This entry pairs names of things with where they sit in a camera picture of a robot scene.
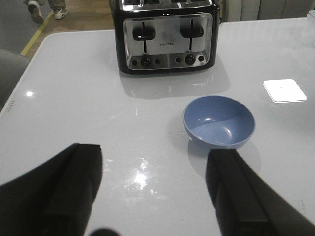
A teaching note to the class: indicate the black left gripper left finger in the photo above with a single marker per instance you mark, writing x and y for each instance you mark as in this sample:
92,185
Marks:
55,198

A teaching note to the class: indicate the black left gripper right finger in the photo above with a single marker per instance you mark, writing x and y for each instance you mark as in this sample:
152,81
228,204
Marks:
245,205

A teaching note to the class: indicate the blue bowl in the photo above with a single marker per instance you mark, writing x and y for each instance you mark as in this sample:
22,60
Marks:
218,122

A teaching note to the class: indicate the walking person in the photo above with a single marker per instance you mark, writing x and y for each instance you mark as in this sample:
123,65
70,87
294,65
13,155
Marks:
38,9

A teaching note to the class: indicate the black silver toaster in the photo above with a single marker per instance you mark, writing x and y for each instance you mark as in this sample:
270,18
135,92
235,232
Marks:
155,36

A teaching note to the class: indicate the grey upholstered chair left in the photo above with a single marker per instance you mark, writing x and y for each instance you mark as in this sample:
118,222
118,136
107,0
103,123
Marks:
275,9

